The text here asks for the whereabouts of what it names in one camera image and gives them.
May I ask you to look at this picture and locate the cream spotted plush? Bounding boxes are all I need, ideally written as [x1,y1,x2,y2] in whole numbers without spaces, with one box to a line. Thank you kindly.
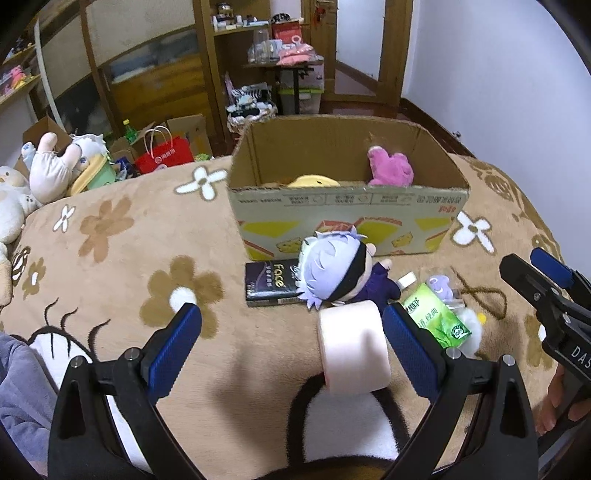
[0,166,38,245]

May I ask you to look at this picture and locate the red paper bag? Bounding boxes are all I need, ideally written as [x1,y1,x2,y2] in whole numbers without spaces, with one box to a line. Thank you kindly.
[134,128,195,175]

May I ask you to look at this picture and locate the white plush with pink limbs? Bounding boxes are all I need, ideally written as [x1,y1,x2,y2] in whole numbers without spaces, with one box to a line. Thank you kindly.
[28,132,81,204]

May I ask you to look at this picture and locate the yellow toy shelf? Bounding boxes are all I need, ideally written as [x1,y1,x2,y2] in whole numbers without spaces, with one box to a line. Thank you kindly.
[0,37,47,112]

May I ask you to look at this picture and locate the small dark table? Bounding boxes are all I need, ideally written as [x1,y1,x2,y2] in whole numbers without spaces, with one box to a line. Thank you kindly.
[242,58,324,116]

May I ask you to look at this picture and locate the white fluffy plush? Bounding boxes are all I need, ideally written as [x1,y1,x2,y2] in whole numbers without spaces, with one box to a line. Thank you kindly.
[455,307,488,356]

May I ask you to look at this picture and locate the wooden corner shelf unit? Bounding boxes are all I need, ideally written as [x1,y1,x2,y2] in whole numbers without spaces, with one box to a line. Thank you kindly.
[194,0,278,153]

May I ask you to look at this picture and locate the white-haired blue-eyed plush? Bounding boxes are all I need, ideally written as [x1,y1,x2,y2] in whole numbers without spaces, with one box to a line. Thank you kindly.
[69,133,112,171]

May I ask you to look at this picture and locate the black tissue packet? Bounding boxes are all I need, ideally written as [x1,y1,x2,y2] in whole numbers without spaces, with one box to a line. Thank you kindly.
[245,261,305,306]

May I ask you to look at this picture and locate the basket of clothes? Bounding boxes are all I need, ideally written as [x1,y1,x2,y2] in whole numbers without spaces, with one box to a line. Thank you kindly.
[226,83,278,134]

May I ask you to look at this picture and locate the green and yellow plush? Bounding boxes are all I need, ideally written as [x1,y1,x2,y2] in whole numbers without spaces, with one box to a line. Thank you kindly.
[69,157,118,197]

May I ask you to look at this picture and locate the clear plastic jar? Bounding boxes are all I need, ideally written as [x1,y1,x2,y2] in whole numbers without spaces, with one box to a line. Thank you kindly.
[249,28,271,63]

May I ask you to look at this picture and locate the red gift bag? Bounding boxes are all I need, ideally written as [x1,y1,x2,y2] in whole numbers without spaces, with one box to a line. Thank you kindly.
[271,21,305,44]

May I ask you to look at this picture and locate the open cardboard box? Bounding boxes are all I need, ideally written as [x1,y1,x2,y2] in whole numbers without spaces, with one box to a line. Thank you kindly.
[166,114,213,158]
[111,122,155,162]
[18,116,70,162]

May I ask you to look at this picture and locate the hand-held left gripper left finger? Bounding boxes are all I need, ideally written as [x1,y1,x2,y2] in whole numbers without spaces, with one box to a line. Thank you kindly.
[47,302,204,480]

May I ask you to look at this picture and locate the yellow plush toy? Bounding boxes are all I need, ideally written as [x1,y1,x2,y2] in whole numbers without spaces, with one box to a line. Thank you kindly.
[286,174,340,188]

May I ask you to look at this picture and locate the pink roll cake plush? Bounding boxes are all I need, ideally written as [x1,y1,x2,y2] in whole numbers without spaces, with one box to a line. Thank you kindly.
[318,300,392,396]

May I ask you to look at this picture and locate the pink packets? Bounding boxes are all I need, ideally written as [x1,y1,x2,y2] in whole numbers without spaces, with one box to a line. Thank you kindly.
[277,46,324,69]

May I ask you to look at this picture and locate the clear plastic storage box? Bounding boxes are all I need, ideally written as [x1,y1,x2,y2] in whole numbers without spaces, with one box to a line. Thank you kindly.
[279,62,326,116]

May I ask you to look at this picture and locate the wooden wardrobe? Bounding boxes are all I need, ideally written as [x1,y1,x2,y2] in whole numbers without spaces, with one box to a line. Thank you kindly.
[32,0,222,158]

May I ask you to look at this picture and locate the pale-haired plush doll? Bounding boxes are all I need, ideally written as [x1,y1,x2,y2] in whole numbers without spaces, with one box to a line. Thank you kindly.
[295,224,402,310]

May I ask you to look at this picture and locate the person's right hand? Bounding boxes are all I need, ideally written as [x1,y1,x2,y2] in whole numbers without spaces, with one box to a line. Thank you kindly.
[537,364,591,435]

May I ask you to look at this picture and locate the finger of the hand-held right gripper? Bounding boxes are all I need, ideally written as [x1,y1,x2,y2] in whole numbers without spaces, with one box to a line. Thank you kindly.
[531,248,591,301]
[500,254,561,319]

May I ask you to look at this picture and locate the cardboard box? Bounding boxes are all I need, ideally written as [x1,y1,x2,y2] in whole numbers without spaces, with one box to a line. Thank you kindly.
[226,114,471,263]
[111,122,155,162]
[18,116,70,162]
[166,114,213,158]

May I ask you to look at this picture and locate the green tissue packet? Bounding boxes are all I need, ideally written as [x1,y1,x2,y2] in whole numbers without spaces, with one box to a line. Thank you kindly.
[401,282,472,349]

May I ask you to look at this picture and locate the person's grey clothing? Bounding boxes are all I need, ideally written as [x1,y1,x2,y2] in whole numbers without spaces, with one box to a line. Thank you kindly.
[0,332,61,462]

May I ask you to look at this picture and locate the small purple plush charm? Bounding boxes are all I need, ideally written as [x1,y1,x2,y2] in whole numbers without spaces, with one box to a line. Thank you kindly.
[426,274,451,301]

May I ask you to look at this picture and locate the pink plush toy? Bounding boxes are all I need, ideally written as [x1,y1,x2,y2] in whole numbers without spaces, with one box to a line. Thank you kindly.
[367,146,415,187]

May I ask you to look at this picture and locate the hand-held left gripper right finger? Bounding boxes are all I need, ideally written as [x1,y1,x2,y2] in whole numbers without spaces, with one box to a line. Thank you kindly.
[382,302,539,480]

